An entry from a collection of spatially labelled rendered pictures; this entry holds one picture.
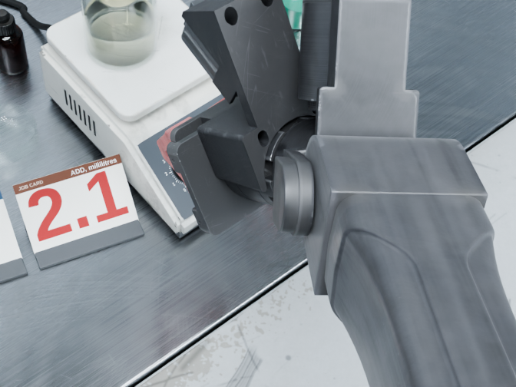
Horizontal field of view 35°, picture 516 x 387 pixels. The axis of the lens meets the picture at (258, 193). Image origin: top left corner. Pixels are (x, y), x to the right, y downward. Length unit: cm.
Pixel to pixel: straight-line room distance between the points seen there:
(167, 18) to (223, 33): 30
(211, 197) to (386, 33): 16
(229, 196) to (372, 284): 22
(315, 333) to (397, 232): 36
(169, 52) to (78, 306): 22
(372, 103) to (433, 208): 9
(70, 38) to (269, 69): 30
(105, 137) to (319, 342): 25
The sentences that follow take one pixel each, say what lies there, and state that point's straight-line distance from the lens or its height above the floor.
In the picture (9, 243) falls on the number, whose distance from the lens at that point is 70.
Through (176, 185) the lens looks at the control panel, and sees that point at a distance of 68.
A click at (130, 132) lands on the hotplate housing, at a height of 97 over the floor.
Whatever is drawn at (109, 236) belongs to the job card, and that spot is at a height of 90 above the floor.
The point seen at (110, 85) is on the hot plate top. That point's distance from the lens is 68.
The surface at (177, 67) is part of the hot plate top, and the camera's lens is 70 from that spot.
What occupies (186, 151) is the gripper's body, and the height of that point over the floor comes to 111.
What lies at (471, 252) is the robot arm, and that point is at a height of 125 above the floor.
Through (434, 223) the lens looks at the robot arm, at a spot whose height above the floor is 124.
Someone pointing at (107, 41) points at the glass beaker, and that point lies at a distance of 67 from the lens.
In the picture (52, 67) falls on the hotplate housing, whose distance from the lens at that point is 73.
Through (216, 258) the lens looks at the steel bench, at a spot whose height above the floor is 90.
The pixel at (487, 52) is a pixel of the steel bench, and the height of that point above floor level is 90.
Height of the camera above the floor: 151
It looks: 57 degrees down
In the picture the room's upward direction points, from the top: 11 degrees clockwise
